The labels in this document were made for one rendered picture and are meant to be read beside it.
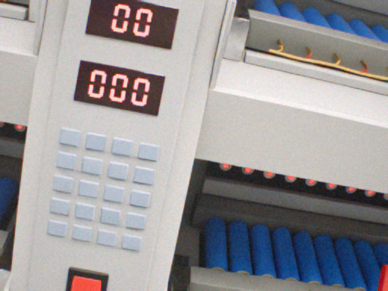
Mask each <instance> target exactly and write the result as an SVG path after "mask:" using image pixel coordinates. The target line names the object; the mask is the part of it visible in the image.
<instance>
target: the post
mask: <svg viewBox="0 0 388 291"><path fill-rule="evenodd" d="M67 2H68V0H47V2H46V7H45V16H44V21H43V26H42V35H41V41H40V46H39V56H38V61H37V65H36V74H35V80H34V84H33V93H32V98H31V104H30V116H29V121H28V126H27V139H26V145H25V149H24V154H23V168H22V172H21V182H20V195H19V201H18V210H17V223H16V228H15V238H14V250H13V259H12V269H11V282H10V291H28V283H29V278H30V266H31V265H30V262H31V257H32V248H33V237H34V227H35V223H36V210H37V202H38V197H39V184H40V180H41V171H42V163H43V154H44V149H45V141H46V131H47V126H48V122H49V114H50V110H51V100H52V92H53V88H54V83H55V75H56V70H57V65H58V57H59V52H60V46H61V37H62V31H63V27H64V19H65V14H66V10H67ZM226 7H227V0H205V3H204V6H203V12H202V18H201V21H200V24H199V33H198V36H197V40H196V48H195V51H194V55H193V58H192V64H191V71H190V74H189V79H188V83H187V86H186V95H185V99H184V103H183V108H182V112H181V118H180V124H179V127H178V131H177V137H176V144H175V147H174V153H173V156H172V160H171V169H170V173H169V176H168V179H167V188H166V193H165V196H164V201H163V208H162V211H161V217H160V221H159V227H158V233H157V236H156V242H155V248H154V252H153V258H152V263H151V267H150V273H149V278H148V285H147V288H146V291H166V289H167V281H168V278H169V274H170V271H171V263H172V261H173V256H174V249H175V245H176V242H177V234H178V231H179V227H180V222H181V219H182V213H183V207H184V203H185V201H186V192H187V189H188V185H189V180H190V176H191V170H192V164H193V161H194V157H195V154H196V146H197V142H198V139H199V133H200V126H201V123H202V118H203V114H204V112H205V103H206V99H207V96H208V91H209V84H210V81H211V75H212V73H213V69H214V61H215V57H216V54H217V46H218V43H219V39H220V36H221V28H222V25H223V22H224V14H225V11H226Z"/></svg>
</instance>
